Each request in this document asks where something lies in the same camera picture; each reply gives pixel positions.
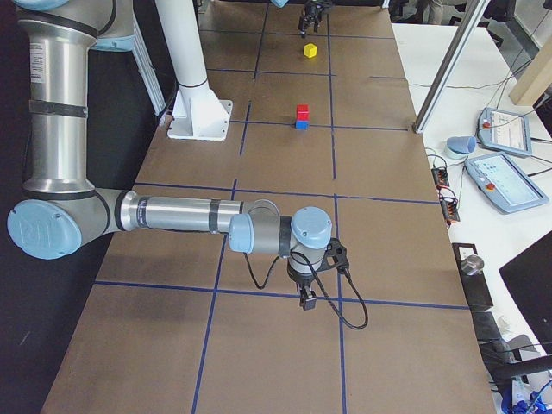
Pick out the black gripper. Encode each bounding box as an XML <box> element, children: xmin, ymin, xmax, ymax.
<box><xmin>287</xmin><ymin>254</ymin><xmax>317</xmax><ymax>311</ymax></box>
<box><xmin>298</xmin><ymin>0</ymin><xmax>331</xmax><ymax>35</ymax></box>

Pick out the yellow wooden block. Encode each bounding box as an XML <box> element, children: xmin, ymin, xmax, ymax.
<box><xmin>303</xmin><ymin>43</ymin><xmax>318</xmax><ymax>59</ymax></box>

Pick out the red wooden block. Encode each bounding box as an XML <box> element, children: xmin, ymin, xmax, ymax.
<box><xmin>296</xmin><ymin>104</ymin><xmax>310</xmax><ymax>122</ymax></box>

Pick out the blue wooden block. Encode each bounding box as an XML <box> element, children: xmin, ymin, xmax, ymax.
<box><xmin>295</xmin><ymin>121</ymin><xmax>310</xmax><ymax>130</ymax></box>

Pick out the metal cup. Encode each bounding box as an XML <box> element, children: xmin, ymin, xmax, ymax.
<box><xmin>460</xmin><ymin>254</ymin><xmax>485</xmax><ymax>276</ymax></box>

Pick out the light blue tape roll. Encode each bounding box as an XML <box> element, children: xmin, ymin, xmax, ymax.
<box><xmin>444</xmin><ymin>135</ymin><xmax>477</xmax><ymax>160</ymax></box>

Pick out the far teach pendant tablet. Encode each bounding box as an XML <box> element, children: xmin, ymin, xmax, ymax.
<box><xmin>476</xmin><ymin>107</ymin><xmax>532</xmax><ymax>158</ymax></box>

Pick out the teach pendant tablet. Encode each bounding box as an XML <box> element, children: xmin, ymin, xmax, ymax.
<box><xmin>465</xmin><ymin>152</ymin><xmax>549</xmax><ymax>214</ymax></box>
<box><xmin>476</xmin><ymin>107</ymin><xmax>532</xmax><ymax>158</ymax></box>

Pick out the near teach pendant tablet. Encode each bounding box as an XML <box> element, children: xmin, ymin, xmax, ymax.
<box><xmin>465</xmin><ymin>152</ymin><xmax>549</xmax><ymax>214</ymax></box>

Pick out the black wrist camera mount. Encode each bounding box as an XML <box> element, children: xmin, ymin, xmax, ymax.
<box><xmin>318</xmin><ymin>237</ymin><xmax>349</xmax><ymax>274</ymax></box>

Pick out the white mount pole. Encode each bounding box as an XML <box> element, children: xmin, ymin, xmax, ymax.
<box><xmin>155</xmin><ymin>0</ymin><xmax>209</xmax><ymax>96</ymax></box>

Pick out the white mount base plate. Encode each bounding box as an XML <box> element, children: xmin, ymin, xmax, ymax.
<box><xmin>167</xmin><ymin>86</ymin><xmax>233</xmax><ymax>141</ymax></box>

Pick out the aluminium frame post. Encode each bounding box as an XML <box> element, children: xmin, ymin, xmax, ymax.
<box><xmin>412</xmin><ymin>0</ymin><xmax>490</xmax><ymax>134</ymax></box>

